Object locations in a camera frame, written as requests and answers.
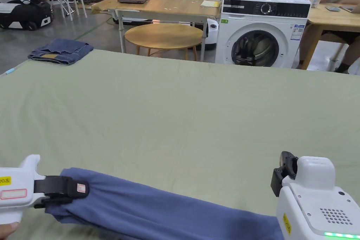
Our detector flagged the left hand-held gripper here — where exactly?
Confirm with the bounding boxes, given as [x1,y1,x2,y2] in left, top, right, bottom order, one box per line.
[0,154,90,225]

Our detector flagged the folded blue jeans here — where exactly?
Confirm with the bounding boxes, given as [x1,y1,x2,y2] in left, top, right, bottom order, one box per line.
[27,38,94,66]

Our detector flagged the round wooden table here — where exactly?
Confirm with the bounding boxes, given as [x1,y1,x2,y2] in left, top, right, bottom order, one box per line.
[124,23,204,61]

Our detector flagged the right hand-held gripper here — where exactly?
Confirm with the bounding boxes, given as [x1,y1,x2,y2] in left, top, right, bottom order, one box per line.
[270,151,360,240]

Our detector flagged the blue shirt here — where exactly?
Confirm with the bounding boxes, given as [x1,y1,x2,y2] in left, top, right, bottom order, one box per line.
[44,167,284,240]

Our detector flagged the white and black wheeled robot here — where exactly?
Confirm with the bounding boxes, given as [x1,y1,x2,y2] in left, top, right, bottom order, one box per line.
[0,0,54,31]

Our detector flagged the bed with pale green sheet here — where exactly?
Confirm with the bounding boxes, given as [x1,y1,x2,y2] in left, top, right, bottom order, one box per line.
[0,48,360,240]

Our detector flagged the person's left hand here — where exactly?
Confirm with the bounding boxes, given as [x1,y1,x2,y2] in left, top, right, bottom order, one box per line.
[0,221,20,238]

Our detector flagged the wooden desk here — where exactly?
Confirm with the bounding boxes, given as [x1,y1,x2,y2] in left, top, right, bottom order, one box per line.
[299,2,360,71]

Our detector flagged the white washing machine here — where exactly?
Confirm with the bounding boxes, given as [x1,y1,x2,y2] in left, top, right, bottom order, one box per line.
[214,0,311,69]

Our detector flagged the rectangular wooden table with laptop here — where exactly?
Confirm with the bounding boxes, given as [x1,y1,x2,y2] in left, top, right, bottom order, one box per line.
[91,0,223,62]

